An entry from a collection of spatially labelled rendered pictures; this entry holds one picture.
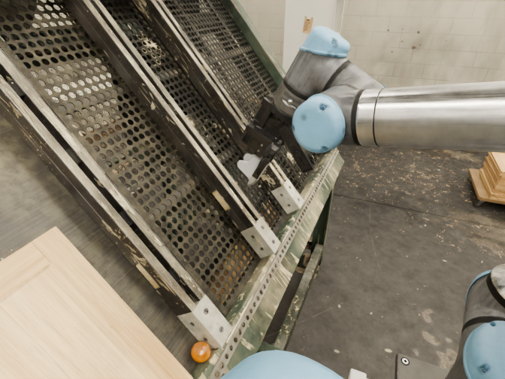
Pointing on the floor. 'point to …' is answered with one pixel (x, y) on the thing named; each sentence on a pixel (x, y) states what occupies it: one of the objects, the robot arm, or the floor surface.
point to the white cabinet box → (314, 14)
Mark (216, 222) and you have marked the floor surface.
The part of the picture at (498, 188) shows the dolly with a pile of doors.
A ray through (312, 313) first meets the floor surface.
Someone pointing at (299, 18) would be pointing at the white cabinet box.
